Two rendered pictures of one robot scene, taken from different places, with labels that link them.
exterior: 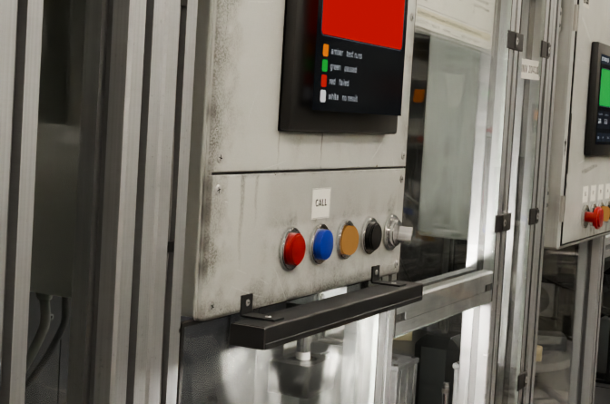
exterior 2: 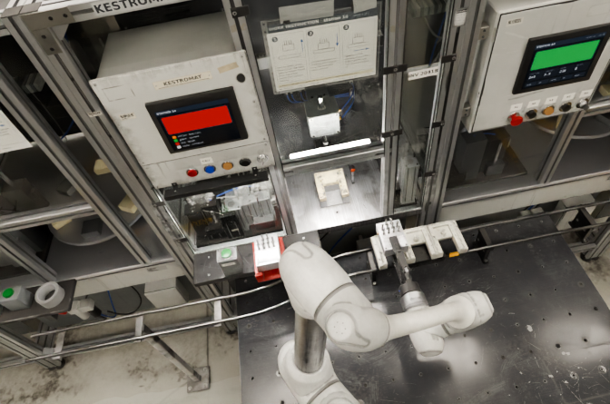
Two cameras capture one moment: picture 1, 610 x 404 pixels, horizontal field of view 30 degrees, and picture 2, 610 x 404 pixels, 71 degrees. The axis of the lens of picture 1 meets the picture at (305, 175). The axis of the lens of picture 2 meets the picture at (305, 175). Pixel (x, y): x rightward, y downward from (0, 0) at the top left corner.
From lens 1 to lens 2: 166 cm
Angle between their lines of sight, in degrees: 70
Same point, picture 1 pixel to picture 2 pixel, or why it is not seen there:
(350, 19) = (186, 126)
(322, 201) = (207, 160)
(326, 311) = (198, 191)
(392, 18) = (219, 116)
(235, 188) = (154, 166)
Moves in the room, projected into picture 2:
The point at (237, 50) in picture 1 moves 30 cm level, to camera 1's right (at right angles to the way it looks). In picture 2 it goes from (137, 142) to (178, 202)
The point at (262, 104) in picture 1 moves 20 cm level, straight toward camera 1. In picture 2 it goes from (158, 149) to (98, 183)
